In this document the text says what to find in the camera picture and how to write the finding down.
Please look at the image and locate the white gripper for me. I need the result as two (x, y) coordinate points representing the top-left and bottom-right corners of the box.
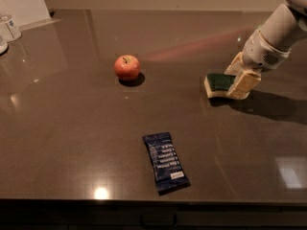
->
(224, 30), (290, 100)

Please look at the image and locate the blue rxbar blueberry wrapper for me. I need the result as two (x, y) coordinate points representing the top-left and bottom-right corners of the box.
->
(143, 132), (190, 195)

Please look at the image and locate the clear plastic water bottle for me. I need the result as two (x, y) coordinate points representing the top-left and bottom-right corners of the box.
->
(0, 11), (22, 42)

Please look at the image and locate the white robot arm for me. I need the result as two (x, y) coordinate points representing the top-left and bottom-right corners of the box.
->
(224, 0), (307, 100)

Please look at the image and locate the white container at left edge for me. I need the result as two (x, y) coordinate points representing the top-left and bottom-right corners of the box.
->
(0, 35), (8, 55)

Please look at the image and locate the white board leaning on wall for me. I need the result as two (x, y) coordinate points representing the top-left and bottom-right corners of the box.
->
(0, 0), (50, 26)

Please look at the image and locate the red apple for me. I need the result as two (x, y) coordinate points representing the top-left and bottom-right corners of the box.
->
(114, 55), (140, 81)

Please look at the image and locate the green and yellow sponge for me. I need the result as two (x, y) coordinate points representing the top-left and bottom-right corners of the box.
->
(204, 73), (235, 99)

